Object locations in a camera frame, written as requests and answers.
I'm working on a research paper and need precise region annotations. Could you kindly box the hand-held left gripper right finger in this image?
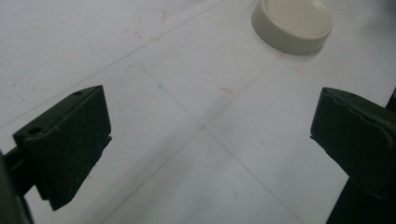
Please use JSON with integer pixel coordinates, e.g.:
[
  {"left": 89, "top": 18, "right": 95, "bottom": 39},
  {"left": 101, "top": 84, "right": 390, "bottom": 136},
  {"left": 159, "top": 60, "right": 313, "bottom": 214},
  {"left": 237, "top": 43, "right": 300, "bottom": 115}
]
[{"left": 309, "top": 87, "right": 396, "bottom": 203}]

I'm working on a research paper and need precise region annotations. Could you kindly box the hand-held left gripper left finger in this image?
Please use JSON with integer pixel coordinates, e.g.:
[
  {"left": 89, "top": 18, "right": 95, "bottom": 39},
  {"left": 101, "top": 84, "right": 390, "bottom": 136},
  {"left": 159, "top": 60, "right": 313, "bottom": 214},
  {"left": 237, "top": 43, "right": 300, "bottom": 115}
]
[{"left": 12, "top": 85, "right": 113, "bottom": 212}]

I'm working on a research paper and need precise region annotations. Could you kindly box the cream round bowl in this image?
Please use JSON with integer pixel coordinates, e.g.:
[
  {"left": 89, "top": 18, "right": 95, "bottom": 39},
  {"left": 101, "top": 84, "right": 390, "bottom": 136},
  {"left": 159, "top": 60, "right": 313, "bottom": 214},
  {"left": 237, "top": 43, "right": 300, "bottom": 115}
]
[{"left": 251, "top": 0, "right": 334, "bottom": 56}]

